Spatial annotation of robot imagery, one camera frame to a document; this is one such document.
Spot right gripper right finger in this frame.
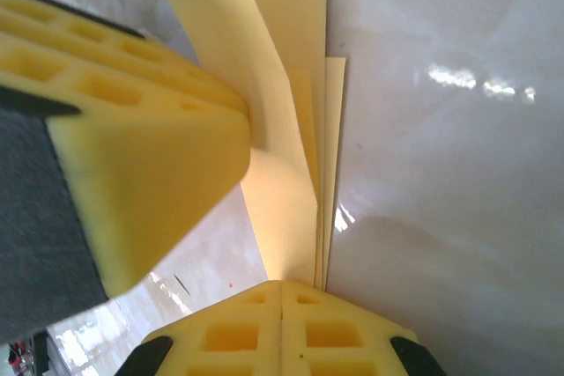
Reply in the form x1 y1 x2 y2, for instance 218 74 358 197
281 279 448 376

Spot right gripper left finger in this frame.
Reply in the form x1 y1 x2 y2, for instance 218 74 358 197
114 279 284 376

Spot yellow paper sheet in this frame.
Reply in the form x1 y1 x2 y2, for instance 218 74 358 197
140 0 347 293

